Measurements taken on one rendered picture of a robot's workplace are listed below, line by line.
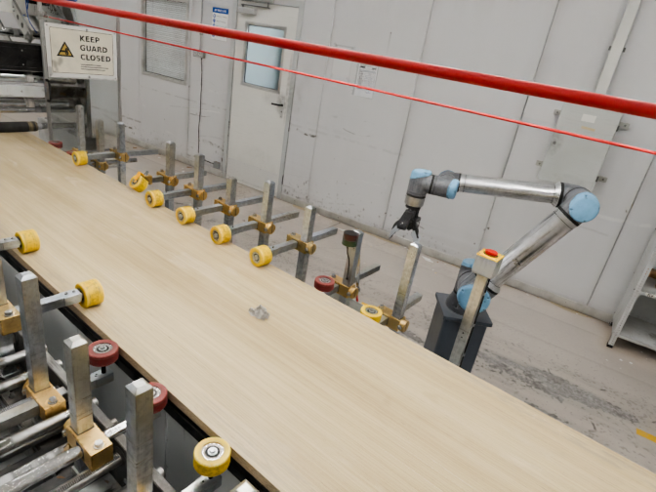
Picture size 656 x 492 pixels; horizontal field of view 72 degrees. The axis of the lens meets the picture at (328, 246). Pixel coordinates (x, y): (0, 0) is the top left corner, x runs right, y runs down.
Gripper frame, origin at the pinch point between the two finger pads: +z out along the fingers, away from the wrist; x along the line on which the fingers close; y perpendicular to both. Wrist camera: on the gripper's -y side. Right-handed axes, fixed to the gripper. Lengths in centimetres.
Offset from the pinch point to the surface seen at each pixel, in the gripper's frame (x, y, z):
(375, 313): -18, -61, 3
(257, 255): 34, -67, -1
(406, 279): -22, -48, -8
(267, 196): 52, -42, -16
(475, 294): -47, -51, -14
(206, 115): 373, 223, 22
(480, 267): -47, -52, -24
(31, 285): 31, -151, -20
